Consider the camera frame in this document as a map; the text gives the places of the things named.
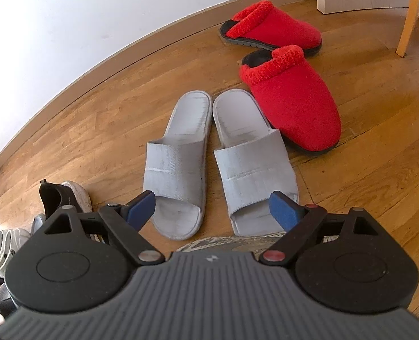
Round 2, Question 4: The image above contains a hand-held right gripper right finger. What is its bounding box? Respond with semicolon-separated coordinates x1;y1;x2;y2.
259;190;378;265

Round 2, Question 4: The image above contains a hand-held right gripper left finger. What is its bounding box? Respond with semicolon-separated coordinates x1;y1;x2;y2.
44;190;164;265

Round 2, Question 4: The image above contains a light grey slide sandal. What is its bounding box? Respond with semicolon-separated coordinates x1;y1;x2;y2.
143;90;213;240
212;90;299;237

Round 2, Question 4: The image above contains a black sneaker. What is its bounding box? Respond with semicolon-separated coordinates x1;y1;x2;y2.
39;179;94;222

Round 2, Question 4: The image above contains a red fleece slipper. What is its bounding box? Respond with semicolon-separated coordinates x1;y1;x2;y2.
238;44;342;156
219;0;323;57

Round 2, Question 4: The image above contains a white clog with charms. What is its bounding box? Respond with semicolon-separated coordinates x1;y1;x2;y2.
0;228;31;273

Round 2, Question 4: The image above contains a patterned floor mat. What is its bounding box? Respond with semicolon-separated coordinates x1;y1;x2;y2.
176;235;341;253

